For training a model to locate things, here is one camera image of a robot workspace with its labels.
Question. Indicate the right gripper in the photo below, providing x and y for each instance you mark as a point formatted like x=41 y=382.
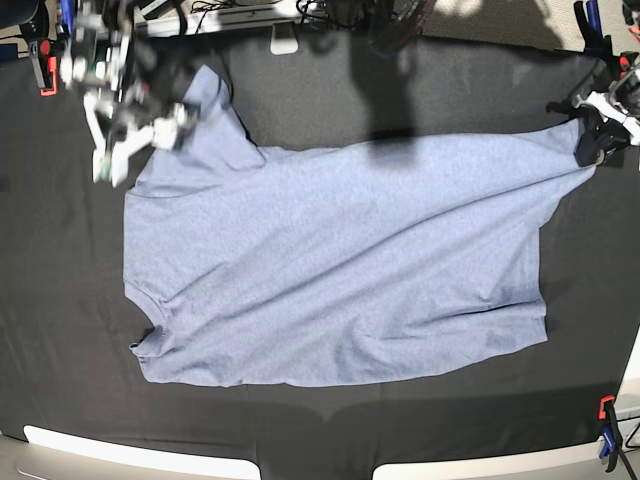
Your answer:
x=149 y=122

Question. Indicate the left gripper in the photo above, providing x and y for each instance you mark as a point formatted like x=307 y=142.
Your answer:
x=610 y=110

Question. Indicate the light blue t-shirt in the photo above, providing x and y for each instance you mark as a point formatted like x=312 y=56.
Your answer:
x=371 y=263

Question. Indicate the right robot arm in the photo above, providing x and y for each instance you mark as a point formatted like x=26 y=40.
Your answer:
x=126 y=82

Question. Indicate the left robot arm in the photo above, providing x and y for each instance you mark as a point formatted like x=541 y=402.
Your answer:
x=605 y=76

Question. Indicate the right rear orange clamp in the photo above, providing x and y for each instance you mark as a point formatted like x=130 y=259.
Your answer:
x=627 y=60

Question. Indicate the left rear orange clamp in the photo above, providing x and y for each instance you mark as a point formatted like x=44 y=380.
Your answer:
x=44 y=64

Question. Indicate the right rear blue clamp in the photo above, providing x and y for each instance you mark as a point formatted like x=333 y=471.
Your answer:
x=587 y=15

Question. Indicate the black table cloth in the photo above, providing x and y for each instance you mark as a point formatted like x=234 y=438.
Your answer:
x=67 y=328

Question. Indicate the right front orange blue clamp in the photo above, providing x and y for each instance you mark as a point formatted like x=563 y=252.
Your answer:
x=610 y=433

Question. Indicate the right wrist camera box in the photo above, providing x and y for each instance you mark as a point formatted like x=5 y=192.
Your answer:
x=112 y=166

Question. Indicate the aluminium frame rail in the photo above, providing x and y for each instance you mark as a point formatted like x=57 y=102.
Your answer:
x=212 y=22

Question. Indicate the white camera mount foot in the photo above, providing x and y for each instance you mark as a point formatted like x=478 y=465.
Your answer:
x=283 y=39

